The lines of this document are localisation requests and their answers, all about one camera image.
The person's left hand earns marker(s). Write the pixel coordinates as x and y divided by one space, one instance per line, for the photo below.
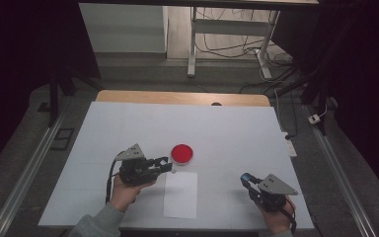
123 196

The person's right hand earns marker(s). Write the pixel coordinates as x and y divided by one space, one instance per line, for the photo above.
279 220

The small white plug adapter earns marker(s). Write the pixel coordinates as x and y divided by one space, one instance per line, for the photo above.
314 119

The white table cover sheet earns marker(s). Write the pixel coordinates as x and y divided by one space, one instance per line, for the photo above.
210 131

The white power strip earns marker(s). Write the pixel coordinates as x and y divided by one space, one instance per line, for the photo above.
290 144

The aluminium floor rail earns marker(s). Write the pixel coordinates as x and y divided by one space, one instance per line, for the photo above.
339 171
23 171

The white metal desk frame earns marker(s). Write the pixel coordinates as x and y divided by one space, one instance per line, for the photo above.
230 27

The white cabinet panel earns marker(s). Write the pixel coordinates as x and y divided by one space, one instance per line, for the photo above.
121 29

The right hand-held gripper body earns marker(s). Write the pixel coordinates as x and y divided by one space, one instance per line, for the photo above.
274 189

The black table grommet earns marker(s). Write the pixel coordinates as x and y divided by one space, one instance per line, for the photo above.
216 104

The black metal stand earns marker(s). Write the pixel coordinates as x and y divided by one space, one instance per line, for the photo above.
53 95
316 85

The white paper sheet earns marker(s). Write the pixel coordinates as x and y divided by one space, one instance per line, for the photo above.
181 197

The round red ink pad dish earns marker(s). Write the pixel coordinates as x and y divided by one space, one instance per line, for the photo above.
182 153

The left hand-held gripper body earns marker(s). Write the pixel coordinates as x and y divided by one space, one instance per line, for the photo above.
136 171

